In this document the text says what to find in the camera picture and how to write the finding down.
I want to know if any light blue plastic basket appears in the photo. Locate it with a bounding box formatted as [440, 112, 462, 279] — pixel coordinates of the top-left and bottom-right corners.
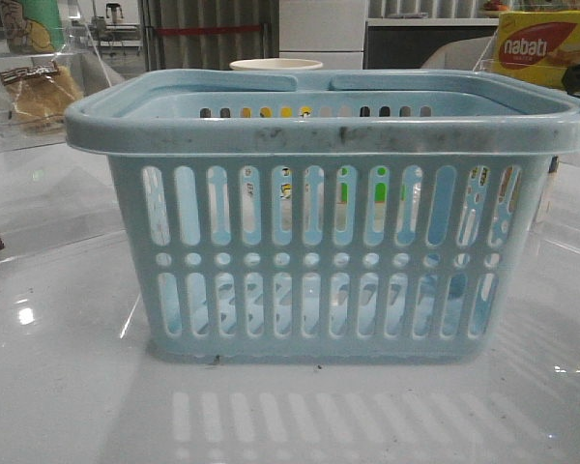
[65, 70, 580, 360]

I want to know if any clear acrylic shelf left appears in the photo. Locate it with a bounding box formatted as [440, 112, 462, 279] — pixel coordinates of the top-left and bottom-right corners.
[0, 1, 122, 259]

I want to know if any packaged bread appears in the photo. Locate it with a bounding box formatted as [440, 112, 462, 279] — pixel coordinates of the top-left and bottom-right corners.
[0, 60, 84, 133]

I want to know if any white paper cup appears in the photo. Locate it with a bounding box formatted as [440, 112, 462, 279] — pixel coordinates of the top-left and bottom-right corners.
[229, 57, 323, 72]

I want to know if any yellow nabati wafer box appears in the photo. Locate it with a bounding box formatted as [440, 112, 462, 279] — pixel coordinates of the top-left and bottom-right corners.
[491, 11, 580, 89]

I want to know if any green yellow cartoon package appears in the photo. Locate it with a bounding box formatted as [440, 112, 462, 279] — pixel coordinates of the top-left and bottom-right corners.
[0, 0, 64, 54]

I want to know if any white drawer cabinet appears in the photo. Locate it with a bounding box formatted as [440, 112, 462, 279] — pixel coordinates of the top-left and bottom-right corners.
[278, 0, 368, 70]

